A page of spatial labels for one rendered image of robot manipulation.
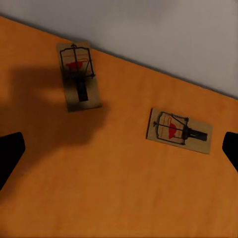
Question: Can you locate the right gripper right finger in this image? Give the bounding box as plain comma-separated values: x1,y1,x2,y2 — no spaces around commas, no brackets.
222,132,238,172

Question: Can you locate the mousetrap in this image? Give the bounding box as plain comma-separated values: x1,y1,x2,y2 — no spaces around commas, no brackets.
57,41,102,113
146,108,213,155

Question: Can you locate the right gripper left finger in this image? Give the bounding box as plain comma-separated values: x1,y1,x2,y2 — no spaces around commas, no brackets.
0,132,25,191

